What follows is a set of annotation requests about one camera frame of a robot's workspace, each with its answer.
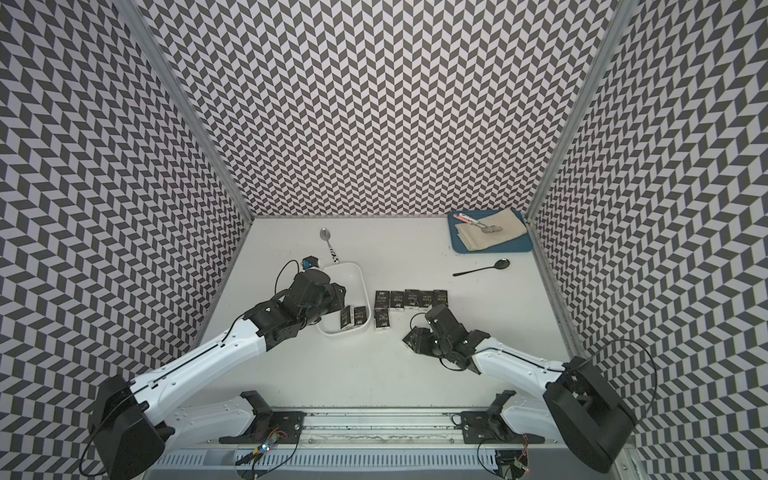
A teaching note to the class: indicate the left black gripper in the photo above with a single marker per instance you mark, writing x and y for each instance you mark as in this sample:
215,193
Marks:
335,295

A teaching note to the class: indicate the white plastic storage box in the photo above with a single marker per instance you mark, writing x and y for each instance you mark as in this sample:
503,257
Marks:
350,276

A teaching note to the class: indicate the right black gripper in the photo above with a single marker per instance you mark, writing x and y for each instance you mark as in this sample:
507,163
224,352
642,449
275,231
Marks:
421,335

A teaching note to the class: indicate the red handled fork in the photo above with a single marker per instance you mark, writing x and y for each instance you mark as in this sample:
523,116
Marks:
488,229

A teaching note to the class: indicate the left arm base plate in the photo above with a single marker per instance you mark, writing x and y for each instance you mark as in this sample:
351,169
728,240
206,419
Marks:
291,423

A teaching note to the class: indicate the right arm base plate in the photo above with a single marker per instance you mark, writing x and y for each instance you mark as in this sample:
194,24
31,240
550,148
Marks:
479,426

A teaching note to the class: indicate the aluminium front rail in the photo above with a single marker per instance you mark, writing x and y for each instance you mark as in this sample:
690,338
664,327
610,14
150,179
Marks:
372,428

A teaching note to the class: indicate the beige folded cloth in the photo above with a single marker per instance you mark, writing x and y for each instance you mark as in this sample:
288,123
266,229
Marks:
474,239

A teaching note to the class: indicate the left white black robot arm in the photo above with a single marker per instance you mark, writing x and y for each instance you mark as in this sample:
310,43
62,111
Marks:
132,423

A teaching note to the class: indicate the black pocket tissue pack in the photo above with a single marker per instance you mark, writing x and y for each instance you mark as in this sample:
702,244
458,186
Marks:
345,318
360,315
411,299
440,297
425,299
382,319
382,299
397,300

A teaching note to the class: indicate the teal tray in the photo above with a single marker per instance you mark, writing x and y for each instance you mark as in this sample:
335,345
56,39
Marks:
520,245

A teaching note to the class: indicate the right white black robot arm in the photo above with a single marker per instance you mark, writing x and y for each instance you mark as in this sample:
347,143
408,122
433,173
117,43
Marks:
569,403

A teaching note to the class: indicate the black spoon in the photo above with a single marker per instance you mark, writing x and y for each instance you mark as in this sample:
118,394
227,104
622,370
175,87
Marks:
500,264

